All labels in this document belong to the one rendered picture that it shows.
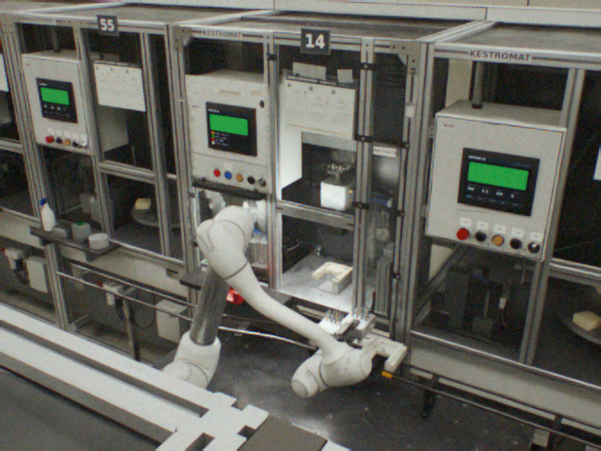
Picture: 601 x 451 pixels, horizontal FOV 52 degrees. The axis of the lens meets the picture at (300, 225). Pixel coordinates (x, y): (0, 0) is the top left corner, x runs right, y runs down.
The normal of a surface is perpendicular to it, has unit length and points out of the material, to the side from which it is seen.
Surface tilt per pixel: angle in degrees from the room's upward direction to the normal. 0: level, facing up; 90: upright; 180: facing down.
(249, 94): 90
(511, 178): 90
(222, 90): 90
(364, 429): 0
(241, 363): 0
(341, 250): 90
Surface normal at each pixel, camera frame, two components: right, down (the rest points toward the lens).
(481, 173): -0.51, 0.35
